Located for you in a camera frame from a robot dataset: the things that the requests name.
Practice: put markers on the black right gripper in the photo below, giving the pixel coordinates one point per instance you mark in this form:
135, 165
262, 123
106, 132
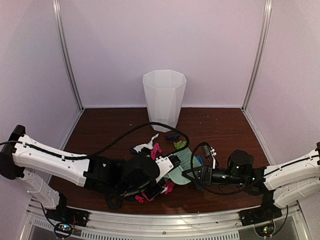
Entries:
206, 178

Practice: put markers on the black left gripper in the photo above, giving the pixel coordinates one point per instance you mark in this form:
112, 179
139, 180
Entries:
152, 194

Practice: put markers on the blue plastic dustpan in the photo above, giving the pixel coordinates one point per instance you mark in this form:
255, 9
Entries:
199, 159

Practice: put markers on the mint green hand brush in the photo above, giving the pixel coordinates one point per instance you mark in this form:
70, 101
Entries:
176, 174

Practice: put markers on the large pink paper scrap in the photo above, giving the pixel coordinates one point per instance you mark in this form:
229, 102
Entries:
168, 187

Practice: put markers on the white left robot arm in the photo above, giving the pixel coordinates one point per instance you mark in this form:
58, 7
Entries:
21, 157

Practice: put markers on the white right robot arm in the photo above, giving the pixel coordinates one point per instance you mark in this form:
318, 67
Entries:
280, 185

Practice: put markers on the small pink scrap near front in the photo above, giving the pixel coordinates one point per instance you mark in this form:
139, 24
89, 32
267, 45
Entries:
140, 198

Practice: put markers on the pink paper strip scrap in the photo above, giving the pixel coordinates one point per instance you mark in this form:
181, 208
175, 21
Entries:
156, 151

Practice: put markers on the long white paper scrap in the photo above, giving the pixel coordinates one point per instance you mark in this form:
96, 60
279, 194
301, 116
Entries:
148, 146

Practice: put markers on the green paper scrap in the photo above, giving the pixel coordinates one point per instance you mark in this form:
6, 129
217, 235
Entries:
180, 144

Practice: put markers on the black curled paper scrap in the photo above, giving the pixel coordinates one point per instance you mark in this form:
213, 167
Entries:
114, 202

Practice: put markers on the dark blue paper scrap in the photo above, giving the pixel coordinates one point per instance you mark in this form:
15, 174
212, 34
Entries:
172, 137

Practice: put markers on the translucent white waste bin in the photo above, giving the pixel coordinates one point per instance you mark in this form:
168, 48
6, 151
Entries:
164, 91

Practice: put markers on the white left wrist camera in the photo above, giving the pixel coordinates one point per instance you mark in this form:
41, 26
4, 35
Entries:
165, 166

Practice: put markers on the aluminium right frame rail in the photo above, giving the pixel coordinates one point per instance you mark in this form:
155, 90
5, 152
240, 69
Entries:
264, 31

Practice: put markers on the aluminium frame rail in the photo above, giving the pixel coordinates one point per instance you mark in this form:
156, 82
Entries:
57, 11
264, 31

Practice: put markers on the aluminium left frame rail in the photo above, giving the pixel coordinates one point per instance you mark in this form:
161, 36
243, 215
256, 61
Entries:
57, 11

